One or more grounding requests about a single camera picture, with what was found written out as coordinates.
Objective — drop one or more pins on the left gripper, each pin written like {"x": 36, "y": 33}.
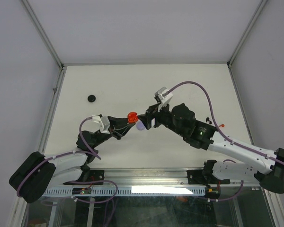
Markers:
{"x": 117, "y": 122}

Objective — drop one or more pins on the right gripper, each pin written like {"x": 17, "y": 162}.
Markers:
{"x": 151, "y": 113}

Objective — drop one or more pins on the purple earbud case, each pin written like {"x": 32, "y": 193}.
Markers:
{"x": 140, "y": 126}

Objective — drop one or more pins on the red earbud case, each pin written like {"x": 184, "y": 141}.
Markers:
{"x": 132, "y": 117}

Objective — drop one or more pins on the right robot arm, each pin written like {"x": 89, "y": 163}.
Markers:
{"x": 254, "y": 163}

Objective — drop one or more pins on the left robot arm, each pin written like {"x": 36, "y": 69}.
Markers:
{"x": 39, "y": 172}

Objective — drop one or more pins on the black earbud case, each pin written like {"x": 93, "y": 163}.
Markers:
{"x": 91, "y": 98}

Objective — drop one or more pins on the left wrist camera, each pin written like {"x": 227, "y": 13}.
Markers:
{"x": 103, "y": 123}

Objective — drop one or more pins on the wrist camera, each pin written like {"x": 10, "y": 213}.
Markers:
{"x": 163, "y": 97}
{"x": 103, "y": 123}

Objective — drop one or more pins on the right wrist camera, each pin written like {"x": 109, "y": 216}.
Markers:
{"x": 163, "y": 97}

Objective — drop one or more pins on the aluminium mounting rail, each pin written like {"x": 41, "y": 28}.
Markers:
{"x": 142, "y": 176}

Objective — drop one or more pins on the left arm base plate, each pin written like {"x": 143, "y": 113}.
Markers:
{"x": 92, "y": 176}

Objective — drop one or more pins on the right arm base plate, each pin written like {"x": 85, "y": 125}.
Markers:
{"x": 197, "y": 176}

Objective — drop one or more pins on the slotted cable duct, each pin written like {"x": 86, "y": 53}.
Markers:
{"x": 124, "y": 191}

